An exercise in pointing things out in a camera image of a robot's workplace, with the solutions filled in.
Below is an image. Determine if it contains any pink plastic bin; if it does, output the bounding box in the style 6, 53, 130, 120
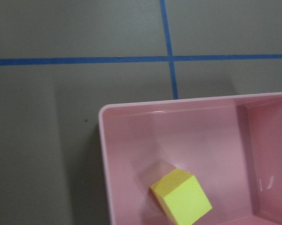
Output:
99, 92, 282, 225

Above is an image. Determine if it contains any yellow foam block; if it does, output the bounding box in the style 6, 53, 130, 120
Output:
150, 168, 213, 225

